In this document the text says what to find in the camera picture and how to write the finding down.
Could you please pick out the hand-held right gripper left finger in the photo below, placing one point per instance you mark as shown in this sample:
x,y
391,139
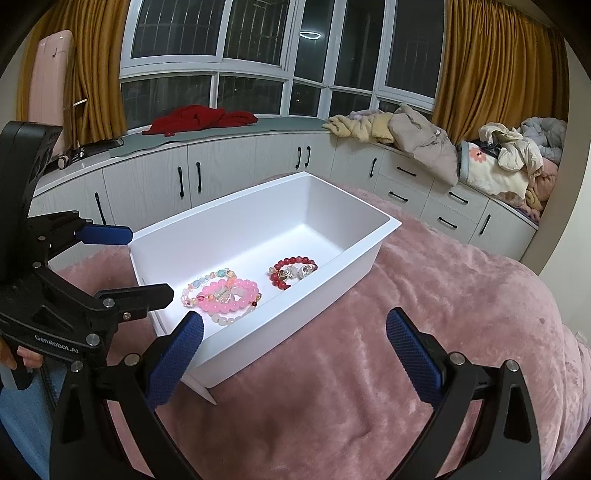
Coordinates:
x,y
178,355

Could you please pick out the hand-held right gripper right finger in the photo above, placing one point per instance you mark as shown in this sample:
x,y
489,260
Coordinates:
x,y
415,355

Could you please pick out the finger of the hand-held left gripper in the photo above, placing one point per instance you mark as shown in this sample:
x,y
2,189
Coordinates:
x,y
138,297
106,235

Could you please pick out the white plastic box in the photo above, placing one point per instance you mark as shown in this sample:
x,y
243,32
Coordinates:
x,y
286,212

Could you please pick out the person's left hand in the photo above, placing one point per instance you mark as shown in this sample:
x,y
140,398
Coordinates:
x,y
25,356

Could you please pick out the pink plush blanket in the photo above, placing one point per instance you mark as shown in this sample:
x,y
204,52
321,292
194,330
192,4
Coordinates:
x,y
346,369

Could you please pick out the dark elongated object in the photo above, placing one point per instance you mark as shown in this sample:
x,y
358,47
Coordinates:
x,y
92,150

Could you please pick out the yellow curtain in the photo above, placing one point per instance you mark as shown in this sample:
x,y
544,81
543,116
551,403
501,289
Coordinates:
x,y
92,69
498,60

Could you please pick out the white cabinet row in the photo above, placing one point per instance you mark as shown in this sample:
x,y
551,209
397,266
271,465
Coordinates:
x,y
231,166

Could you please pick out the red cloth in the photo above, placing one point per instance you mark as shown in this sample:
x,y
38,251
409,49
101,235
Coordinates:
x,y
194,120

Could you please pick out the person's blue jeans leg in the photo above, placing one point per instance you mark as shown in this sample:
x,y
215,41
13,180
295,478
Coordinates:
x,y
27,415

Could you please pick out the flower print blanket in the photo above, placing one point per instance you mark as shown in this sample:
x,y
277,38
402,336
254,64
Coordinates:
x,y
485,173

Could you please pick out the grey window seat mat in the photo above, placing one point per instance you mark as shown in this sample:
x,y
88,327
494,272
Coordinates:
x,y
277,124

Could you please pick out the beige jacket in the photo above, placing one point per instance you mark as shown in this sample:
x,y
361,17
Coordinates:
x,y
429,147

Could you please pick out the pink fluffy cloth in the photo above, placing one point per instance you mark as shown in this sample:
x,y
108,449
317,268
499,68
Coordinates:
x,y
545,184

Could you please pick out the cream jacket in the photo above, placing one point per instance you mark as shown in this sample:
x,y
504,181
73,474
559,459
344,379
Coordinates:
x,y
517,152

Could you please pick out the pale yellow cloth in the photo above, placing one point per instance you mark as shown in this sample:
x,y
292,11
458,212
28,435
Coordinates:
x,y
369,129

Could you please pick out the grey padded jacket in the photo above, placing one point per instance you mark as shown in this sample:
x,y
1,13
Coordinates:
x,y
545,134

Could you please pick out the white framed bay window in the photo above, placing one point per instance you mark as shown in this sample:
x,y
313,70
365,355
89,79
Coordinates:
x,y
258,27

